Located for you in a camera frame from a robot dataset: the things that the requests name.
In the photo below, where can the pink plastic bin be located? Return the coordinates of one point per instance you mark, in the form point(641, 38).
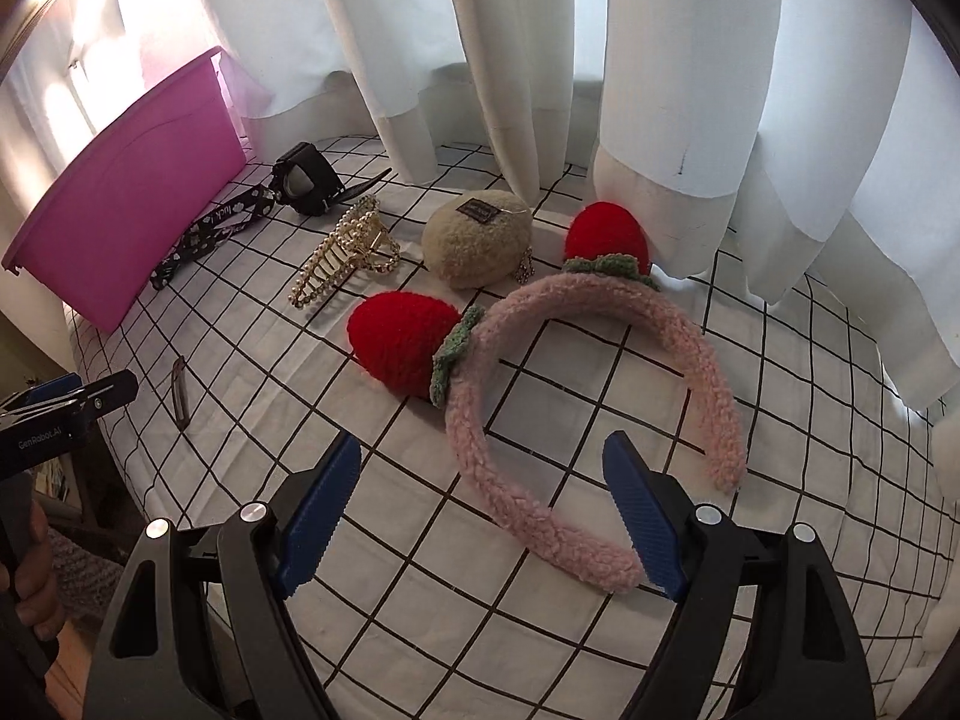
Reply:
point(142, 187)

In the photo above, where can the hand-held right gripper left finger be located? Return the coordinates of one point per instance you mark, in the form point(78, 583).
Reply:
point(321, 521)

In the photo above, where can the beige fuzzy pouch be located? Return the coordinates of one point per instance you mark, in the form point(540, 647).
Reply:
point(472, 240)

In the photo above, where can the colourful printed papers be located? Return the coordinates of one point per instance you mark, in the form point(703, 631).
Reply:
point(52, 484)

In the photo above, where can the brown snap hair clip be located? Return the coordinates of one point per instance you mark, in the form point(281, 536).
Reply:
point(182, 394)

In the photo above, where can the person's left hand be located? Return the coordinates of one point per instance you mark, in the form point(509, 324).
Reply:
point(36, 585)

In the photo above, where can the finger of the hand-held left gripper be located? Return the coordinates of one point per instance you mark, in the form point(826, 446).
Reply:
point(105, 392)
point(45, 390)

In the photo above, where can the gold pearl claw clip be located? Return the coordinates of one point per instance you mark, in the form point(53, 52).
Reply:
point(341, 251)

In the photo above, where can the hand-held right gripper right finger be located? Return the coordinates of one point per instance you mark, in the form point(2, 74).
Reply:
point(645, 521)

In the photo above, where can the grey fuzzy cloth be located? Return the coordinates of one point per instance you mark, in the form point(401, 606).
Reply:
point(90, 570)

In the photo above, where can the white black-grid tablecloth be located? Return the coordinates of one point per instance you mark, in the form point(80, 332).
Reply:
point(465, 615)

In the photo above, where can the pink fuzzy strawberry headband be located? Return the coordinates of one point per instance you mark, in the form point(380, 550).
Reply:
point(480, 450)

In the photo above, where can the white curtain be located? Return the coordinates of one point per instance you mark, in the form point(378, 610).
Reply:
point(675, 90)

